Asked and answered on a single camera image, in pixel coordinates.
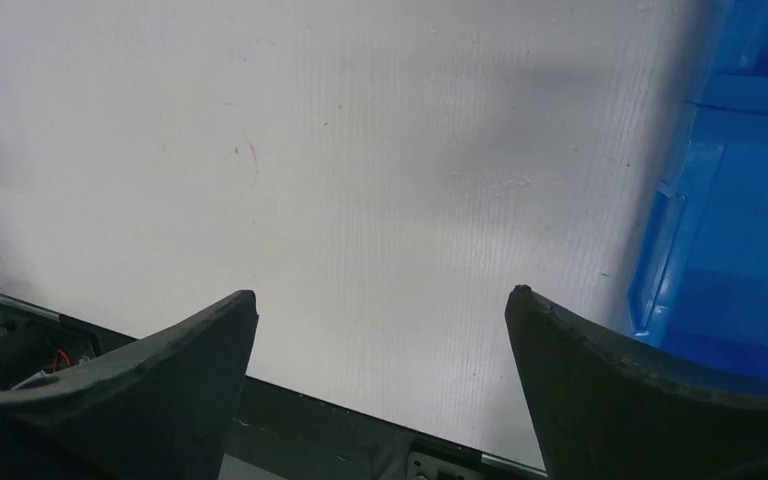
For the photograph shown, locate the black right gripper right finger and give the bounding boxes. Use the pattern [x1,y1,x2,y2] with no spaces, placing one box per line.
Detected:
[505,285,768,479]

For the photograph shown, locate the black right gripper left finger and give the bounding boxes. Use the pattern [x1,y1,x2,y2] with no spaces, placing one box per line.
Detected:
[0,290,258,479]

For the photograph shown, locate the blue plastic compartment bin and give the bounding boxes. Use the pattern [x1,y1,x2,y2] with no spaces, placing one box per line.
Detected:
[627,1,768,381]

